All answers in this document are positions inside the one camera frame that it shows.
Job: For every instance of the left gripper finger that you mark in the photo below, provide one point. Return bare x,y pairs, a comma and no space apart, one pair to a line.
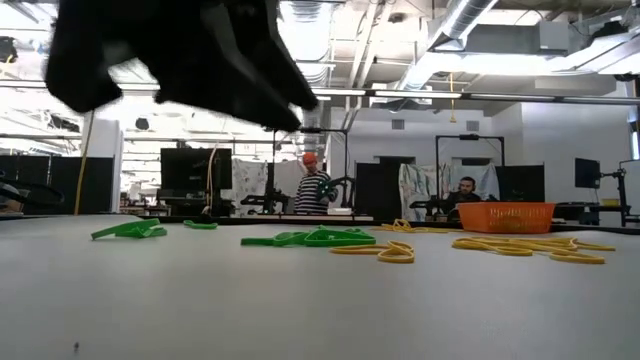
82,82
250,95

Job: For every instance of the yellow rubber band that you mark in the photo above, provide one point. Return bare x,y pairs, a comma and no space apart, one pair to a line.
575,257
395,257
405,227
440,230
500,247

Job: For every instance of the background black robot arm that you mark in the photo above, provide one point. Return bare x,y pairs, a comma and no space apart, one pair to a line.
265,200
425,204
340,185

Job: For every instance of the patterned white cloth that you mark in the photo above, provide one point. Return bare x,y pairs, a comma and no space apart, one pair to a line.
417,185
250,180

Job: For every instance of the large black monitor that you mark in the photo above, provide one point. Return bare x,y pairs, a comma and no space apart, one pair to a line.
190,170

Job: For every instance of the black partition panels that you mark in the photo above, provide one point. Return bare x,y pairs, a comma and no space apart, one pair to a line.
30,175

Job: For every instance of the person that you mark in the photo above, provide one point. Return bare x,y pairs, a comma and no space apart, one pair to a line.
465,192
310,190

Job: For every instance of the black panel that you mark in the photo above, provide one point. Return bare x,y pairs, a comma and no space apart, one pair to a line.
375,190

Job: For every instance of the orange plastic basket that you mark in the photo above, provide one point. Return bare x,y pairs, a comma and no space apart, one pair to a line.
505,217

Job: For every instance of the dark background desk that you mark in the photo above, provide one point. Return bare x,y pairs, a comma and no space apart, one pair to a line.
575,206

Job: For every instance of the small black monitor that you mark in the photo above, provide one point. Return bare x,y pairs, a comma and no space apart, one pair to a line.
587,172

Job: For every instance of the silver ventilation duct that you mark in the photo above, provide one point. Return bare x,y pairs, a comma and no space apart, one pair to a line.
465,20
310,20

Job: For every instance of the black rig frame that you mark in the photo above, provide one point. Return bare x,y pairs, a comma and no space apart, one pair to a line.
346,150
470,137

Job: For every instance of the ceiling light strip rail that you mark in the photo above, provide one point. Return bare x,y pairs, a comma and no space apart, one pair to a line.
425,93

